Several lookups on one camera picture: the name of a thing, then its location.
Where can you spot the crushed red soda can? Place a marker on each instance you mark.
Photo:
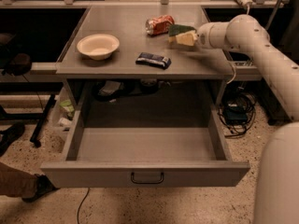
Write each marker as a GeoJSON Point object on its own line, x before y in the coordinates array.
{"type": "Point", "coordinates": [159, 25]}

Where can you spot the black stand base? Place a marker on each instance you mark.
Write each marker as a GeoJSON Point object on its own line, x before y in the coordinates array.
{"type": "Point", "coordinates": [39, 117]}

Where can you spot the grey open drawer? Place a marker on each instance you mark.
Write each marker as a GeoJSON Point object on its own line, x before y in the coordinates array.
{"type": "Point", "coordinates": [109, 142]}

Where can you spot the blue snack packet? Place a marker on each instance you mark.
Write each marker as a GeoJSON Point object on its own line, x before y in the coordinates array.
{"type": "Point", "coordinates": [153, 60]}

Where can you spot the person's leg brown trousers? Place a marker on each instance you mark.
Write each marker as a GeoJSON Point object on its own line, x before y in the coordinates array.
{"type": "Point", "coordinates": [17, 183]}

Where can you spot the metal tripod pole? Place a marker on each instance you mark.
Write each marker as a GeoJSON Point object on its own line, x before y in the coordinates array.
{"type": "Point", "coordinates": [275, 6]}

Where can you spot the black drawer handle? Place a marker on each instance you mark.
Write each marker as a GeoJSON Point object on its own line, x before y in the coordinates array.
{"type": "Point", "coordinates": [147, 178]}

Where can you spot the grey metal cabinet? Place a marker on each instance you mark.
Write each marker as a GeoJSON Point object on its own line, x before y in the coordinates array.
{"type": "Point", "coordinates": [127, 23]}

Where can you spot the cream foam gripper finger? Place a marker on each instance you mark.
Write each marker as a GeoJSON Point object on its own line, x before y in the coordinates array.
{"type": "Point", "coordinates": [187, 39]}

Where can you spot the black shoe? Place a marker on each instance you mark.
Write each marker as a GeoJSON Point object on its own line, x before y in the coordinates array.
{"type": "Point", "coordinates": [10, 135]}
{"type": "Point", "coordinates": [43, 187]}

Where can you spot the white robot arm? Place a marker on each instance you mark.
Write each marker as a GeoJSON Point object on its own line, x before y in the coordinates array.
{"type": "Point", "coordinates": [277, 190]}

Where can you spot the green and yellow sponge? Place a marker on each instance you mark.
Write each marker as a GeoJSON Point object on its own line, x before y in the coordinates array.
{"type": "Point", "coordinates": [177, 29]}

